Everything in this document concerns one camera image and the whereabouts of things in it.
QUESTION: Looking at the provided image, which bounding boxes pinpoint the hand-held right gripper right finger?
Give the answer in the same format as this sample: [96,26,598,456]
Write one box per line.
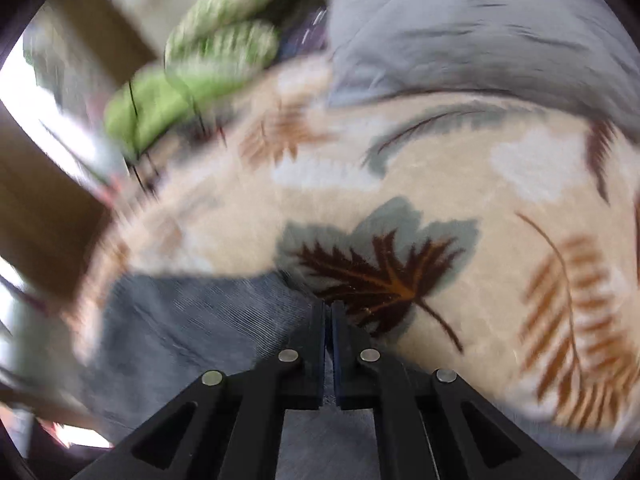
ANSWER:
[331,301,581,480]

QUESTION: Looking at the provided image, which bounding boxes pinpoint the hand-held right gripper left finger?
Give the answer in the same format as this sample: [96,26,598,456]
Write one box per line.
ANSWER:
[70,300,328,480]

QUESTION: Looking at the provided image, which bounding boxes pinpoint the grey-blue denim pants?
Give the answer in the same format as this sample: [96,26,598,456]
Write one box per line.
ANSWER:
[75,267,623,480]

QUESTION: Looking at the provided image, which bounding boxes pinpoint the beige leaf print blanket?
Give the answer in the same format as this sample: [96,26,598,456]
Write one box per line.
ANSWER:
[65,55,640,441]

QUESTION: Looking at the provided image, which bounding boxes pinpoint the purple plastic bag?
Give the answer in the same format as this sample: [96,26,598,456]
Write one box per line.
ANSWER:
[277,7,331,61]

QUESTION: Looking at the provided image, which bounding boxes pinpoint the green checked knitted blanket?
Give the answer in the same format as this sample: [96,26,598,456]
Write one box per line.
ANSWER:
[162,0,331,91]

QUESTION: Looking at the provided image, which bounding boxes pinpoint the grey pillow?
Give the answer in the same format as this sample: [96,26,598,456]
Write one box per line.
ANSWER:
[325,0,640,131]

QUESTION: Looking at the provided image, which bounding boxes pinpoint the glass window with wooden frame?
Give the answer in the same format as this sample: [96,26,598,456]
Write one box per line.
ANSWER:
[0,0,156,311]

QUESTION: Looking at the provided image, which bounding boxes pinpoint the thin black cable with plug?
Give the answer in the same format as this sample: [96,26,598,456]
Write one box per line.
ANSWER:
[127,80,161,196]

